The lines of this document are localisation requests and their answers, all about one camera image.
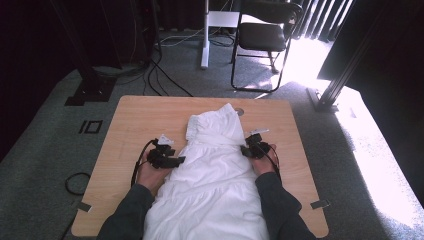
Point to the white dress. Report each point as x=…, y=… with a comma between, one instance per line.
x=210, y=180

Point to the black folding chair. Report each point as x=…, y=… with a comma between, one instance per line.
x=261, y=36

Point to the black metal stand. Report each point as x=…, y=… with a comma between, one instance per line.
x=90, y=83

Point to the dark striped curtain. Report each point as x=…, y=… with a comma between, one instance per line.
x=320, y=20

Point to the aluminium profile stand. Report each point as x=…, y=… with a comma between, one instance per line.
x=336, y=83

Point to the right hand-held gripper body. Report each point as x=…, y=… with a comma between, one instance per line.
x=261, y=150

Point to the person's left hand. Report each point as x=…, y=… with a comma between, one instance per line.
x=151, y=176

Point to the person's right hand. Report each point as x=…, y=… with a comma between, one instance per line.
x=265, y=166

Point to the silver table grommet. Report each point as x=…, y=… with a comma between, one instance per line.
x=240, y=111

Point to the grey tape piece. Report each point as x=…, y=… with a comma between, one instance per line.
x=320, y=204
x=84, y=206

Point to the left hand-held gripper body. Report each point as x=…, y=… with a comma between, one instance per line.
x=156, y=158

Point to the white desk leg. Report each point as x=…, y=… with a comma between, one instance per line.
x=206, y=50

